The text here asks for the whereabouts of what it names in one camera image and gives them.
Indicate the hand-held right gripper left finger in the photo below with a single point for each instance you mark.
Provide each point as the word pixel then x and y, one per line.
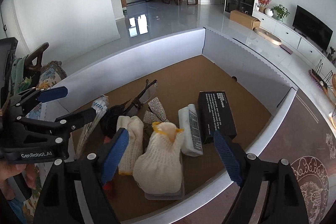
pixel 115 158

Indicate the red flower arrangement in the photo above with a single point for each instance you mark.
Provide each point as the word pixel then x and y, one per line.
pixel 263 2

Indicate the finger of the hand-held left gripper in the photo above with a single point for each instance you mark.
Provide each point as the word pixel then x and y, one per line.
pixel 53 94
pixel 78 119

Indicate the person's left hand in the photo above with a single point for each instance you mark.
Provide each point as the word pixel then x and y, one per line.
pixel 10 174

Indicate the round white vase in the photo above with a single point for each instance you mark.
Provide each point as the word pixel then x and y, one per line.
pixel 268 12

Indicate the black printed product carton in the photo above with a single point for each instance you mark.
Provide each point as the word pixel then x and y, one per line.
pixel 218 121

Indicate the white cardboard box container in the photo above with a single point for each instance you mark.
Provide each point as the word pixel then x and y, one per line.
pixel 183 77

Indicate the clear plastic packet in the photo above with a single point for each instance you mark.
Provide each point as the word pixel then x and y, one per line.
pixel 89 129

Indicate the green cloth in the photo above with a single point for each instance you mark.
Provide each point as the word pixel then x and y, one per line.
pixel 17 71

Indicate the clear plastic case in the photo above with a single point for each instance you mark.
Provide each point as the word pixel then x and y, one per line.
pixel 165 195

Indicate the small red object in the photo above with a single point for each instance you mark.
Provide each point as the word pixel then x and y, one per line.
pixel 107 187

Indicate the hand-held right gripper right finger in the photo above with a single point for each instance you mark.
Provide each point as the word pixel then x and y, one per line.
pixel 228 158

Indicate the small open cardboard box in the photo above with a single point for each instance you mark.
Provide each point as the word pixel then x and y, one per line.
pixel 123 1

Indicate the rhinestone bow hair clip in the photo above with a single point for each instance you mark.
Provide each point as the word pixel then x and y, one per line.
pixel 155 113

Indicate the black flat television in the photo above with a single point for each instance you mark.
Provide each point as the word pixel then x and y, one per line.
pixel 312 27

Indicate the clear-lens black-frame glasses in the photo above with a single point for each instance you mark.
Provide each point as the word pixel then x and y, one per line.
pixel 137 102

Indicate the leafy green potted plant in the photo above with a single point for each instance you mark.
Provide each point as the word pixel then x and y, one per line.
pixel 281 11

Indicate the round wooden tray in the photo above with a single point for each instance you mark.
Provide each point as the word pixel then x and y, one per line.
pixel 267 36

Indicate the floral seat cushion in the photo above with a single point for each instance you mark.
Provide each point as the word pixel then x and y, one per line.
pixel 51 74

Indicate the pink flat mat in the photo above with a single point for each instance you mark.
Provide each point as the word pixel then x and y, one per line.
pixel 286 49

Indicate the black bow hair claw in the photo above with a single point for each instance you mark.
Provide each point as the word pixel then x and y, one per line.
pixel 110 119

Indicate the cream knitted glove yellow cuff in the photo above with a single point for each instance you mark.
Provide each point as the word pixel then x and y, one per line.
pixel 157 161

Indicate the plain cream knitted glove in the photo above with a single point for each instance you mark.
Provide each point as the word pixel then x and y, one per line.
pixel 134 140

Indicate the long white TV cabinet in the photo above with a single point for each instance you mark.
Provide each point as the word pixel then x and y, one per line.
pixel 286 32

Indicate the hairpin-leg bench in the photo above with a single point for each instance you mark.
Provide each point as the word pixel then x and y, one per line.
pixel 319 78

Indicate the brown cardboard shipping box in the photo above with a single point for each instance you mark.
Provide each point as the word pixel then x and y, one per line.
pixel 244 18

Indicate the dark wooden chair armrest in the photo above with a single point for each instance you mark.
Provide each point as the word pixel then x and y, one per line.
pixel 36 54

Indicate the small potted plant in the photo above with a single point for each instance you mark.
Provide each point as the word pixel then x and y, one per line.
pixel 332 52

